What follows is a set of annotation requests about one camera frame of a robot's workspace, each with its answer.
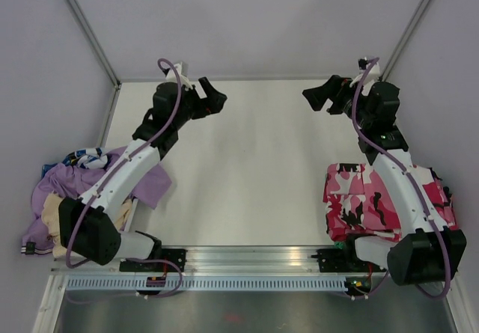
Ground aluminium frame rear left post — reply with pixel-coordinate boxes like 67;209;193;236
64;0;120;89

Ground aluminium frame rear right post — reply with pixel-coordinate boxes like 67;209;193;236
379;0;434;81

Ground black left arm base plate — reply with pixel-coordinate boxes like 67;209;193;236
120;248;187;272

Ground aluminium left side rail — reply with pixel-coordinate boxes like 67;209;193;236
97;84;121;147

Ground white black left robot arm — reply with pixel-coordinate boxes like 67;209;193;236
58;77;227;271

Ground white slotted cable duct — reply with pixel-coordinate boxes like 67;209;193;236
67;275;360;292

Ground purple trousers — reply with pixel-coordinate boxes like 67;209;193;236
20;147;171;258

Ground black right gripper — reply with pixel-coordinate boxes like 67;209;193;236
303;74;373;128

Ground blue white patterned garment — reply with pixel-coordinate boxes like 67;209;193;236
41;147;110;178

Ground pink camouflage trousers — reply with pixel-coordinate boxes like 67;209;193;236
323;162;460;242

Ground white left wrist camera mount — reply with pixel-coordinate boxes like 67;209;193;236
163;61;195;91

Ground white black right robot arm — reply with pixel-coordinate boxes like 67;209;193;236
302;76;466;286

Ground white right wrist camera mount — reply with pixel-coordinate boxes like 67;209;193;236
349;56;380;88

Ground aluminium frame post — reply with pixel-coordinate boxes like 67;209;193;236
379;0;434;81
64;0;120;89

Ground aluminium front rail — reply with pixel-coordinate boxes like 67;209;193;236
50;245;460;277

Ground beige garment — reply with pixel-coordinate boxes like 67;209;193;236
41;192;135;258

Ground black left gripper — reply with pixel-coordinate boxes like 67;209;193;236
173;78;228;129

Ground aluminium frame rear rail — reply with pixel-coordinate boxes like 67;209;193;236
118;76;382;84

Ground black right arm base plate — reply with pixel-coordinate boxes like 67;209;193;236
310;247;385;273

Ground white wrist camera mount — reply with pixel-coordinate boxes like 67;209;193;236
163;61;195;91
349;56;380;88

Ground green white folded trousers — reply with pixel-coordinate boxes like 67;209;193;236
334;241;347;251

